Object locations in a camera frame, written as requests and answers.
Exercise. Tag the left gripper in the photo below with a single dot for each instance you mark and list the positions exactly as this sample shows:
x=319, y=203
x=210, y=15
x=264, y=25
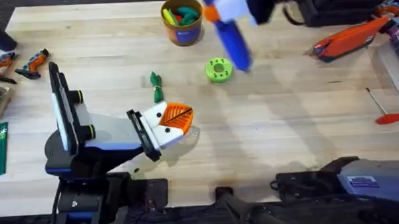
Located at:
x=113, y=131

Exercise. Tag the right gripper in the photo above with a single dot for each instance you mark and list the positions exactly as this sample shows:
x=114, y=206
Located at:
x=264, y=5

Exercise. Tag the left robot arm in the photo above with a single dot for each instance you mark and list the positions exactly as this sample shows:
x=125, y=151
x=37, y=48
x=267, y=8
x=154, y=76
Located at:
x=79, y=182

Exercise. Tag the green vegetable toy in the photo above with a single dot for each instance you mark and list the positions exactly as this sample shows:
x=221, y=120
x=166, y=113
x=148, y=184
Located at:
x=157, y=90

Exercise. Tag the brown tub with toys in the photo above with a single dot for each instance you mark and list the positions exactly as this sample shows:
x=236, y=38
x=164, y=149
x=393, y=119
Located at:
x=183, y=29

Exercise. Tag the green disc with holes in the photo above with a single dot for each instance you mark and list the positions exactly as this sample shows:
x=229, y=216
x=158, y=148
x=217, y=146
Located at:
x=213, y=73

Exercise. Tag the black upright left wrist plate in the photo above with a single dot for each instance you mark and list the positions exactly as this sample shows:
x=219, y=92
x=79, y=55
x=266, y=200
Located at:
x=64, y=110

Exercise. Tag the orange hand tool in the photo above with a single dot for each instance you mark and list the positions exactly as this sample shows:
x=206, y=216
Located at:
x=350, y=40

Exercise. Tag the orange and black spare part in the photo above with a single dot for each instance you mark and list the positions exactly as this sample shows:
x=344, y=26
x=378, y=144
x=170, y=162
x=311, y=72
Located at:
x=0, y=64
x=34, y=64

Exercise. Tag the clear plastic box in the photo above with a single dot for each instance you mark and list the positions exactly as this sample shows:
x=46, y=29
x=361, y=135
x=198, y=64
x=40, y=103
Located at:
x=395, y=65

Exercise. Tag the black rail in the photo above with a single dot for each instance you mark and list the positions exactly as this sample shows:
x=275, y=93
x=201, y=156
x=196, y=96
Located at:
x=196, y=220

